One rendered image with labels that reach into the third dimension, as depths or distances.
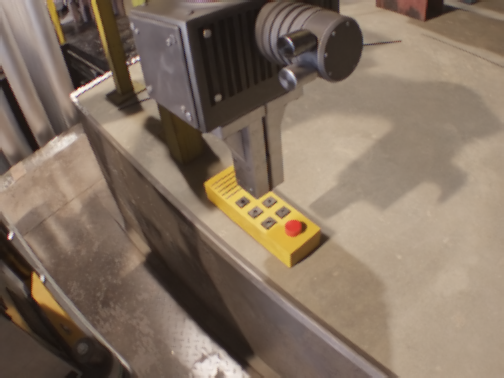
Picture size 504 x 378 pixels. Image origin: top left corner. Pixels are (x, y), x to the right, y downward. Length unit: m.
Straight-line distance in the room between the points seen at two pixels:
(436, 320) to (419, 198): 0.29
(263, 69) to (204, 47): 0.08
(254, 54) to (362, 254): 0.44
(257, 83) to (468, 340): 0.53
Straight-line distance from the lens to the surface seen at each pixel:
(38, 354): 0.98
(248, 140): 0.49
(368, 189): 0.80
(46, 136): 2.89
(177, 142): 0.84
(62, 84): 2.79
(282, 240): 0.64
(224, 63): 0.36
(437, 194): 0.83
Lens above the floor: 1.27
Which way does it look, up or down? 45 degrees down
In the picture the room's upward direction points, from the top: 8 degrees counter-clockwise
